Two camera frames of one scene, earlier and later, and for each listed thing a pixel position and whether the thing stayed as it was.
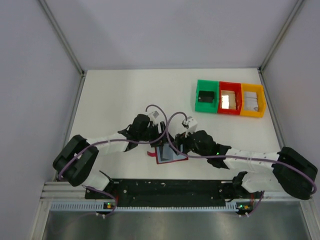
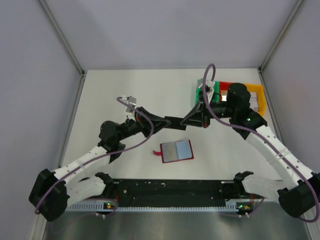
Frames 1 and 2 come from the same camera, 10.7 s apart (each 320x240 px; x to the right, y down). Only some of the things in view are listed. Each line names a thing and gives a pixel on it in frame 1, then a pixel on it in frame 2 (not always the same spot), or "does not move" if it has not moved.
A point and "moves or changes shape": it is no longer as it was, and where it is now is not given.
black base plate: (169, 193) does not move
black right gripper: (181, 141) → (203, 114)
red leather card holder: (165, 153) moves or changes shape
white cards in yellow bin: (250, 101) does not move
